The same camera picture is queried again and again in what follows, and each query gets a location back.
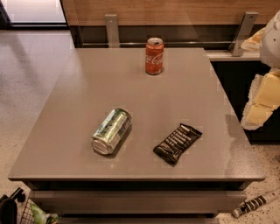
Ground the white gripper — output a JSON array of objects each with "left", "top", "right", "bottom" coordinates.
[{"left": 241, "top": 10, "right": 280, "bottom": 130}]

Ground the green soda can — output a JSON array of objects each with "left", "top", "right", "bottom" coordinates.
[{"left": 91, "top": 108, "right": 131, "bottom": 155}]

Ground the red Coca-Cola can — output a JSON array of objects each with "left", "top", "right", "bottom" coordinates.
[{"left": 145, "top": 38, "right": 164, "bottom": 75}]

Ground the black snack bar wrapper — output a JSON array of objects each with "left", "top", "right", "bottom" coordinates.
[{"left": 153, "top": 123, "right": 202, "bottom": 166}]

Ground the black white striped tube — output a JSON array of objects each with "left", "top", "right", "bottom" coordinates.
[{"left": 232, "top": 190, "right": 279, "bottom": 219}]

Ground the grey table drawer unit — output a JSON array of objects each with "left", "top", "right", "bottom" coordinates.
[{"left": 30, "top": 181, "right": 246, "bottom": 218}]

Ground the black object at corner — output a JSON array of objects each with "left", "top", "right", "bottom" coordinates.
[{"left": 0, "top": 187, "right": 26, "bottom": 224}]

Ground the right metal bracket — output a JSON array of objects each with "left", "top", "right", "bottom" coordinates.
[{"left": 228, "top": 11, "right": 259, "bottom": 57}]

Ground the metal bracket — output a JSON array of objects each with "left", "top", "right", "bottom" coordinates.
[
  {"left": 105, "top": 14, "right": 120, "bottom": 48},
  {"left": 228, "top": 11, "right": 259, "bottom": 57}
]

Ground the horizontal metal rail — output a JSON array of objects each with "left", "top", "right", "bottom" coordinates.
[{"left": 81, "top": 40, "right": 236, "bottom": 48}]

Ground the left metal bracket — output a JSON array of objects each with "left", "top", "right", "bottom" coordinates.
[{"left": 105, "top": 14, "right": 120, "bottom": 48}]

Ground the wooden wall panel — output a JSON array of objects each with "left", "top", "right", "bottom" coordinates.
[{"left": 60, "top": 0, "right": 280, "bottom": 26}]

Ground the wire basket with green bag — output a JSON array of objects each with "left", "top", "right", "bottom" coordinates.
[{"left": 19, "top": 199, "right": 60, "bottom": 224}]

